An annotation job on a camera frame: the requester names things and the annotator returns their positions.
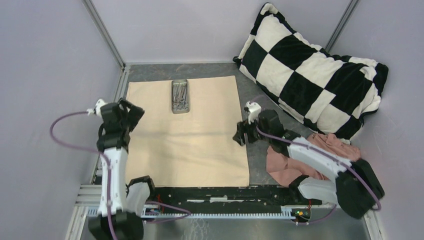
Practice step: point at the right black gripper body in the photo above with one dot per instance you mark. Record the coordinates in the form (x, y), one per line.
(252, 135)

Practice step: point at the metal instrument tray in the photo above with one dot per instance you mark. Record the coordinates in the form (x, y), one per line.
(180, 96)

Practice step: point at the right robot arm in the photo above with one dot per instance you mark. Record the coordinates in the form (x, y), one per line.
(350, 184)

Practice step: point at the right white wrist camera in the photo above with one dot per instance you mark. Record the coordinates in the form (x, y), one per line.
(253, 109)

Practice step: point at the black white checkered pillow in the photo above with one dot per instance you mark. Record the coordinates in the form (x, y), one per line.
(329, 94)

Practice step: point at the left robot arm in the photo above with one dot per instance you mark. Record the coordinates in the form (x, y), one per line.
(119, 214)

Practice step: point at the beige cloth wrap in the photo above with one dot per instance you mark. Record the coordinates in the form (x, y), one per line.
(193, 149)

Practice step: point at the pink crumpled cloth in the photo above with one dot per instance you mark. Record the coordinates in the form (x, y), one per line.
(284, 170)

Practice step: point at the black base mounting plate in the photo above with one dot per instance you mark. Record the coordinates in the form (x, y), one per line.
(253, 199)

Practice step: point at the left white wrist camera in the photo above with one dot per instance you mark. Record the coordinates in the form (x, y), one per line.
(96, 110)

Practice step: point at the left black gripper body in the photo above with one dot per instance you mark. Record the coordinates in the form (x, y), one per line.
(131, 118)

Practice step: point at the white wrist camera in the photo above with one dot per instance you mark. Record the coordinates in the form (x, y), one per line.
(96, 110)
(253, 109)

